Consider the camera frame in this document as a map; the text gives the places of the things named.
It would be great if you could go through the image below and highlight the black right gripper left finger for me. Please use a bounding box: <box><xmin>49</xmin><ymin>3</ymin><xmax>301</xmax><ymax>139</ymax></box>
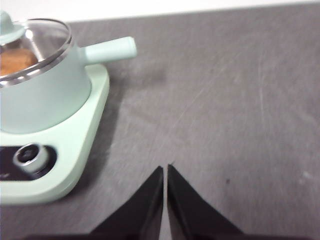
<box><xmin>24</xmin><ymin>166</ymin><xmax>165</xmax><ymax>240</ymax></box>

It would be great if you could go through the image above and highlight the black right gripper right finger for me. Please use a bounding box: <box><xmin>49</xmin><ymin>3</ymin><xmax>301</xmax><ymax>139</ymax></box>
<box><xmin>166</xmin><ymin>164</ymin><xmax>251</xmax><ymax>240</ymax></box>

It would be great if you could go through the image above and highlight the brown potato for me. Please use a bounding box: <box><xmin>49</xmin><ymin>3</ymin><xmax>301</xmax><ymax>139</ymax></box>
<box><xmin>0</xmin><ymin>48</ymin><xmax>38</xmax><ymax>76</ymax></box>

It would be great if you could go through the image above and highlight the glass lid with green knob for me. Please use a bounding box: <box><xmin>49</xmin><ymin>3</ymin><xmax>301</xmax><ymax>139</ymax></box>
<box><xmin>0</xmin><ymin>10</ymin><xmax>73</xmax><ymax>87</ymax></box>

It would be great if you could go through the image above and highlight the green breakfast machine base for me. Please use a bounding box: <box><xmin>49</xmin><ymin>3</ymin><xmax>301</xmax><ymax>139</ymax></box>
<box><xmin>0</xmin><ymin>63</ymin><xmax>111</xmax><ymax>206</ymax></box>

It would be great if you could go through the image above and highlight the silver control knob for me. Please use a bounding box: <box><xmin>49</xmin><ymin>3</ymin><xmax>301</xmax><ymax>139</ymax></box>
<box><xmin>12</xmin><ymin>143</ymin><xmax>50</xmax><ymax>176</ymax></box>

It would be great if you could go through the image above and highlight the green pot with handle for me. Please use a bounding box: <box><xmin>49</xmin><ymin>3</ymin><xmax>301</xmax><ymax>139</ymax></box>
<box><xmin>0</xmin><ymin>36</ymin><xmax>138</xmax><ymax>135</ymax></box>

